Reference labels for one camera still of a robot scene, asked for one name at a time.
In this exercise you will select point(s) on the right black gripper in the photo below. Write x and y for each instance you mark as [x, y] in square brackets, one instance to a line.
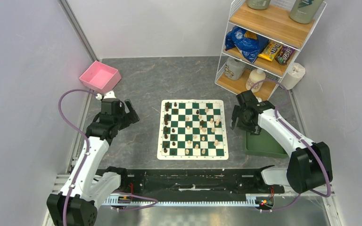
[238, 112]

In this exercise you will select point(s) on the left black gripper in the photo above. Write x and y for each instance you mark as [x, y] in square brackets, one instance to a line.
[130, 117]

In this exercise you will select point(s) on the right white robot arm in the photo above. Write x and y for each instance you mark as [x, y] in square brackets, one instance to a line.
[309, 167]

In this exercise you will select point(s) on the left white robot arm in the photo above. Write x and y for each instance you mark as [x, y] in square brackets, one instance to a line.
[78, 201]

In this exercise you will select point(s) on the dark chess rook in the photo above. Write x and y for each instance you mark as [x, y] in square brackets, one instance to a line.
[167, 105]

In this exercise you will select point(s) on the green white chess mat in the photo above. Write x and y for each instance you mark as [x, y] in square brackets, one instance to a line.
[196, 139]

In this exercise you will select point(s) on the cream soap bottle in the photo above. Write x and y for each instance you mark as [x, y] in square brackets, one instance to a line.
[254, 81]

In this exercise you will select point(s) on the green plastic tray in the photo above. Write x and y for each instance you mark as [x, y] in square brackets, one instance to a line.
[263, 145]

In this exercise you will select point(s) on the grey jar with lettering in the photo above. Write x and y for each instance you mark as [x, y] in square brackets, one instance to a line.
[233, 68]

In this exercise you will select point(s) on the pink plastic bin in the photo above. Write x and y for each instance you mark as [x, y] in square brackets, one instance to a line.
[100, 77]

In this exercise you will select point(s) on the blue snack bag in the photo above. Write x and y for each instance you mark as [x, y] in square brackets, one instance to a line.
[249, 44]

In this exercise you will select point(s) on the white paper towel roll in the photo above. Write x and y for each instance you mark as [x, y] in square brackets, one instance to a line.
[293, 76]

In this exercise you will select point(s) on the yellow candy bag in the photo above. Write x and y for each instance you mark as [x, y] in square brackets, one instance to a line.
[270, 51]

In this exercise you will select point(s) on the brown candy bag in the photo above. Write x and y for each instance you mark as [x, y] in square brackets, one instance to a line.
[284, 55]

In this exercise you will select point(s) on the green bottle top left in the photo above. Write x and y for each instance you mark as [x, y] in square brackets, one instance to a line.
[258, 4]

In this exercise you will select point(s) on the green bottle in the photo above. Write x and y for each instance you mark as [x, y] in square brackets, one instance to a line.
[258, 4]
[303, 11]

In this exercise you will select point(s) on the green bottle top right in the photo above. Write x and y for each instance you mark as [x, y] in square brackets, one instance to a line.
[303, 11]

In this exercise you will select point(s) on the white wire wooden shelf rack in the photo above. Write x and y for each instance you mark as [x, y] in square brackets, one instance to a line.
[281, 39]

